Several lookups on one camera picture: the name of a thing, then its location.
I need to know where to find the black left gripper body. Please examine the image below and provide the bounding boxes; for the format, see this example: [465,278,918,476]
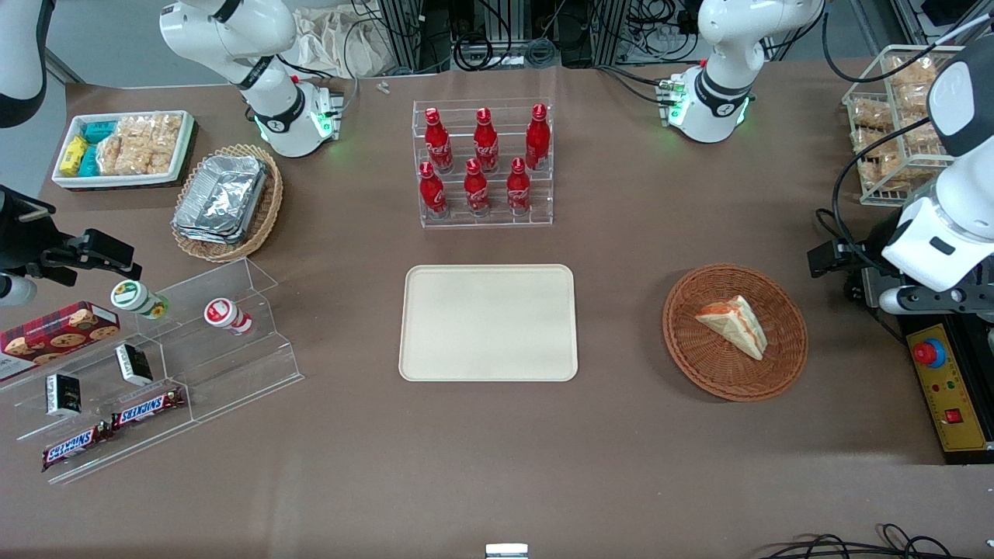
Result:
[843,224,906,310]

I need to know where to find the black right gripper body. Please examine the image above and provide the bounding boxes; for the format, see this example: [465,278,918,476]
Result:
[0,185,72,279]

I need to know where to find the triangle sandwich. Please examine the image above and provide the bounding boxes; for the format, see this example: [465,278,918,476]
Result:
[694,295,769,362]

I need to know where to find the round brown wicker basket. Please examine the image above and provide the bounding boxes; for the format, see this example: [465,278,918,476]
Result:
[662,264,809,402]

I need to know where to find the oval tan wicker basket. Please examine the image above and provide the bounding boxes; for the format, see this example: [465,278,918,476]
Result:
[170,143,285,264]

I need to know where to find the cream plastic tray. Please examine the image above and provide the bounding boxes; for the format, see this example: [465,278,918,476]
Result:
[398,264,579,383]

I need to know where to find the green label yogurt bottle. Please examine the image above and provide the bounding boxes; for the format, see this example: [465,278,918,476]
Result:
[109,279,170,321]

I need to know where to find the white rectangular snack bin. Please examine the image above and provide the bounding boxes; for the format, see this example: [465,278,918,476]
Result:
[51,110,196,190]

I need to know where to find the red tartan cookie box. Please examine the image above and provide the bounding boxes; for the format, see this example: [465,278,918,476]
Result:
[0,300,122,382]

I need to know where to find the clear rice cracker bag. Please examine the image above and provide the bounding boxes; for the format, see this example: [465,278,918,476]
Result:
[888,54,938,88]
[96,137,175,176]
[116,114,184,148]
[852,98,891,130]
[854,130,937,193]

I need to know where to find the yellow snack packet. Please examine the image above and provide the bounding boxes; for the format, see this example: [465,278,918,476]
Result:
[60,135,89,178]

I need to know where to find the small black white box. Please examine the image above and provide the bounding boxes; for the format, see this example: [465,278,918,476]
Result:
[44,373,83,418]
[114,342,155,387]

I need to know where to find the stacked aluminium foil trays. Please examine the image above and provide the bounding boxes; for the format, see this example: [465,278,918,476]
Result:
[172,155,269,246]

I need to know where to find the red label yogurt bottle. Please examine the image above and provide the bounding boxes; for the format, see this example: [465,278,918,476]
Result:
[203,297,255,337]

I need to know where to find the Snickers chocolate bar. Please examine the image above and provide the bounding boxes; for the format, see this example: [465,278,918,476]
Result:
[110,385,188,432]
[40,422,114,473]

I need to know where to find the yellow black control box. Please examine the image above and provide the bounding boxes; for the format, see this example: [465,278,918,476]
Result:
[905,321,994,465]

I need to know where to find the clear acrylic stepped stand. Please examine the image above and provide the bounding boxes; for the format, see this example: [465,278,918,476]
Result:
[0,257,304,487]

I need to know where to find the crumpled white cloth bag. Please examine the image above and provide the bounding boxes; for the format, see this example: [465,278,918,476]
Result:
[289,6,393,79]

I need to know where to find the red cola bottle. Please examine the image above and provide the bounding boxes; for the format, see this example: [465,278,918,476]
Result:
[524,102,552,172]
[463,158,492,217]
[506,157,533,216]
[473,107,500,174]
[424,107,455,174]
[419,161,450,219]

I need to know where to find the clear acrylic bottle rack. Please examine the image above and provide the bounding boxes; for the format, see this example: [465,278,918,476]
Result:
[412,98,555,229]

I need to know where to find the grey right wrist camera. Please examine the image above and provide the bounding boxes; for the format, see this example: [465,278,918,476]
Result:
[0,275,38,308]

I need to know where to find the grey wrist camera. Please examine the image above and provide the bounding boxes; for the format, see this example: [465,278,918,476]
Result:
[879,286,994,316]
[0,275,38,308]

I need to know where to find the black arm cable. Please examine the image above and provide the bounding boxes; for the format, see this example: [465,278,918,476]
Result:
[812,115,954,274]

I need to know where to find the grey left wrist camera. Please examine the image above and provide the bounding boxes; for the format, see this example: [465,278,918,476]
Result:
[879,286,994,316]

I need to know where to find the white wire basket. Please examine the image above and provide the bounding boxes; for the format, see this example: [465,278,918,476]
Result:
[842,43,981,207]

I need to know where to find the black cable bundle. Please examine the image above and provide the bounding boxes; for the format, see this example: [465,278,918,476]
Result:
[755,523,973,559]

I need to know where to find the aluminium frame post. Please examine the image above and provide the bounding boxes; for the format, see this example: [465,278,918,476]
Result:
[377,0,453,72]

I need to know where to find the coiled black cable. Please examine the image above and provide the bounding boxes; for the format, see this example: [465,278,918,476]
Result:
[454,33,496,72]

